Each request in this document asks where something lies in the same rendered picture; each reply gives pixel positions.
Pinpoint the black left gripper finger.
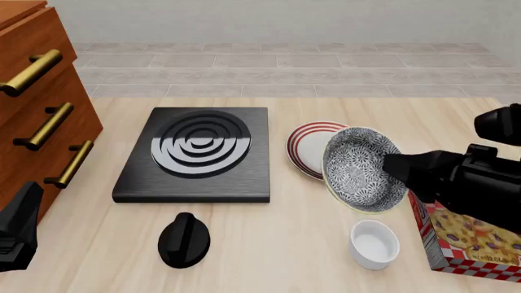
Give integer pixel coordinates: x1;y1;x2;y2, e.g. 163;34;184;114
0;180;46;238

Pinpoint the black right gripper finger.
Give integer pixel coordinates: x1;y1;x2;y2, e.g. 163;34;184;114
382;149;466;203

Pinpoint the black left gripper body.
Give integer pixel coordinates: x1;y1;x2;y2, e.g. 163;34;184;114
0;226;37;273

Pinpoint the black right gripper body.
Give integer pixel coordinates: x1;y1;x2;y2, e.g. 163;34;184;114
446;142;521;237

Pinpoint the black white patterned bowl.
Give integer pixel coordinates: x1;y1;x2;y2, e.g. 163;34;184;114
321;125;409;215

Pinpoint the white ramekin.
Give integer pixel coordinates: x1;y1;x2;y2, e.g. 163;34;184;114
348;219;401;271

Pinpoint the flat black stove plate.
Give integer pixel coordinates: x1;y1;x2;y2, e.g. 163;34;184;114
112;106;272;205

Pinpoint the white plate with red rings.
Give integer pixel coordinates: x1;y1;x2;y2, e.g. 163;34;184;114
285;120;352;182

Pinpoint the printed cookie box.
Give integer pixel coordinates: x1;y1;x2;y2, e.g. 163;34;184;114
407;190;521;283

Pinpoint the wooden drawer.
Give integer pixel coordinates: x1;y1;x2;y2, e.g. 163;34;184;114
0;100;104;225
0;7;78;103
0;56;93;161

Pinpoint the round black stove knob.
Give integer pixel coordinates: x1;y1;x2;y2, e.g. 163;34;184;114
156;212;212;270

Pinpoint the wooden cabinet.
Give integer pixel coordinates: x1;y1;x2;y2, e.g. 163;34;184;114
0;0;104;225

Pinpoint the brass drawer handle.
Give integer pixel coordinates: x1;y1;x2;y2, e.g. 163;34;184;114
0;48;64;98
12;101;76;152
43;139;95;190

